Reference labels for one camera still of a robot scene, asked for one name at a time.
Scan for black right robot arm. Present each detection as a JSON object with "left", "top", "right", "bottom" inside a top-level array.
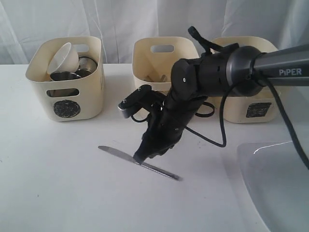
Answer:
[{"left": 133, "top": 44, "right": 309, "bottom": 165}]

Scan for cream bin with circle mark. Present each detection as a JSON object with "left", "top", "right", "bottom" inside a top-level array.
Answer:
[{"left": 25, "top": 36, "right": 105, "bottom": 121}]

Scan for white backdrop curtain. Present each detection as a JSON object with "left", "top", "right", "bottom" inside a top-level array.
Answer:
[{"left": 0, "top": 0, "right": 309, "bottom": 64}]

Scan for white rectangular plate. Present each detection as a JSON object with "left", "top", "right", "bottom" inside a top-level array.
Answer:
[{"left": 223, "top": 141, "right": 309, "bottom": 232}]

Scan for cream bin with triangle mark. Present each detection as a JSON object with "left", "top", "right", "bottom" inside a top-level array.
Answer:
[{"left": 132, "top": 37, "right": 199, "bottom": 95}]

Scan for steel knife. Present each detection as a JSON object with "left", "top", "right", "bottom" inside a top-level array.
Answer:
[{"left": 98, "top": 145, "right": 183, "bottom": 181}]

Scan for steel fork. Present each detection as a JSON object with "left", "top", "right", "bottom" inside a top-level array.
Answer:
[{"left": 159, "top": 74, "right": 169, "bottom": 83}]

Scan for cream bin with square mark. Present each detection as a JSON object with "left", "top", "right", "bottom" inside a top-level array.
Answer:
[{"left": 212, "top": 36, "right": 279, "bottom": 124}]

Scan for black cable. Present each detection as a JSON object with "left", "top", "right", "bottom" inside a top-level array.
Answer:
[{"left": 130, "top": 26, "right": 309, "bottom": 170}]

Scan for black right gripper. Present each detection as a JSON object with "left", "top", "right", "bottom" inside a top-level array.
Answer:
[{"left": 133, "top": 94, "right": 207, "bottom": 162}]

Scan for large steel cup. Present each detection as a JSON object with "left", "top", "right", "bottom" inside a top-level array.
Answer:
[{"left": 47, "top": 71, "right": 81, "bottom": 98}]

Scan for small steel cup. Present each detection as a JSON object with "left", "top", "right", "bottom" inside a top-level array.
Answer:
[{"left": 75, "top": 57, "right": 98, "bottom": 78}]

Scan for white plastic bowl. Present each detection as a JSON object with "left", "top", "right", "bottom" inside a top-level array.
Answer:
[{"left": 47, "top": 43, "right": 79, "bottom": 74}]

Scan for steel spoon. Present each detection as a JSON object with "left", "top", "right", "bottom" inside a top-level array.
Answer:
[{"left": 144, "top": 76, "right": 154, "bottom": 82}]

